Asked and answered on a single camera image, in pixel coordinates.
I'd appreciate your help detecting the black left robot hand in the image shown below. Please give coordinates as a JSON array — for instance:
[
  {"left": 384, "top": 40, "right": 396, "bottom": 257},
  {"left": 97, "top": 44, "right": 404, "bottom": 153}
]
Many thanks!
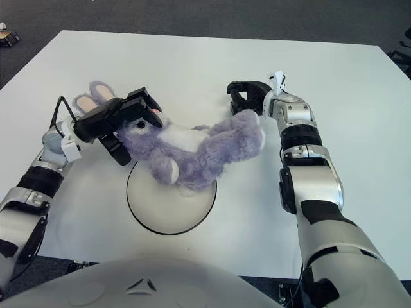
[{"left": 73, "top": 87, "right": 164, "bottom": 167}]

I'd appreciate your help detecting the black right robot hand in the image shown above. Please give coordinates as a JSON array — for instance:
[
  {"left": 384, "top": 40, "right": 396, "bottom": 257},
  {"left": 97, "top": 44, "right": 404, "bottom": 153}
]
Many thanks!
[{"left": 226, "top": 80, "right": 272, "bottom": 117}]

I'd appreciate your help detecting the purple plush bear doll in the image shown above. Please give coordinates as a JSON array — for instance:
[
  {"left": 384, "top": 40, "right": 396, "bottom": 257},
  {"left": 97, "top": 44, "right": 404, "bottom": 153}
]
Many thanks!
[{"left": 71, "top": 80, "right": 267, "bottom": 192}]

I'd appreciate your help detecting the white plate with black rim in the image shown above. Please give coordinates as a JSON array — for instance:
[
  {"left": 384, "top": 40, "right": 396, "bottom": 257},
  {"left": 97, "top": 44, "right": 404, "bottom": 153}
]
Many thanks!
[{"left": 126, "top": 160, "right": 218, "bottom": 237}]

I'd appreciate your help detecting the white right wrist connector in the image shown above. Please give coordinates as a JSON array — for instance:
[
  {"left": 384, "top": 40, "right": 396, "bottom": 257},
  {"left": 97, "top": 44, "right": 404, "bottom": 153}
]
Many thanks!
[{"left": 268, "top": 71, "right": 286, "bottom": 97}]

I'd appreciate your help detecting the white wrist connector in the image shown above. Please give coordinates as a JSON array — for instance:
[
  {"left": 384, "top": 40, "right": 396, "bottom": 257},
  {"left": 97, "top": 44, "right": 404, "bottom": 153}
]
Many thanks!
[
  {"left": 60, "top": 134, "right": 81, "bottom": 163},
  {"left": 268, "top": 71, "right": 286, "bottom": 97}
]

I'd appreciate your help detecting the white left wrist connector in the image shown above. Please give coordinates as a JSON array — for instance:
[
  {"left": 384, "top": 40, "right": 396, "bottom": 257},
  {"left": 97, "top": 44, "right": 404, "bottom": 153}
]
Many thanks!
[{"left": 60, "top": 134, "right": 81, "bottom": 163}]

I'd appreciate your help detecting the black and yellow box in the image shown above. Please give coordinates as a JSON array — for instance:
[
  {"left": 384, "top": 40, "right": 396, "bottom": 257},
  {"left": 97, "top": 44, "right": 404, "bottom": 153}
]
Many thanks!
[{"left": 0, "top": 30, "right": 21, "bottom": 47}]

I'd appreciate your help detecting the black office chair base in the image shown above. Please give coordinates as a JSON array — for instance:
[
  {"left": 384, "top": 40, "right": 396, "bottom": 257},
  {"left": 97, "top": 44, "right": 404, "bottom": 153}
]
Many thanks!
[{"left": 388, "top": 38, "right": 411, "bottom": 73}]

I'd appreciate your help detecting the grey robot torso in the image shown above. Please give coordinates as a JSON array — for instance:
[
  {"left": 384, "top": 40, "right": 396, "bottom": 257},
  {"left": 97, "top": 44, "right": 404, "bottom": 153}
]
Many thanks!
[{"left": 0, "top": 256, "right": 280, "bottom": 308}]

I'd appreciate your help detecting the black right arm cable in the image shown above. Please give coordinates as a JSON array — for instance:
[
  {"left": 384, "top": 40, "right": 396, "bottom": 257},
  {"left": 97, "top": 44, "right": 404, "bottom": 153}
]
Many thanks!
[{"left": 297, "top": 262, "right": 306, "bottom": 302}]

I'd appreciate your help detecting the metal bracket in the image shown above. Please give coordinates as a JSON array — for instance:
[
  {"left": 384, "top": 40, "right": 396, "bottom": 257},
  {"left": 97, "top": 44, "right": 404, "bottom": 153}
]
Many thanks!
[{"left": 277, "top": 282, "right": 302, "bottom": 307}]

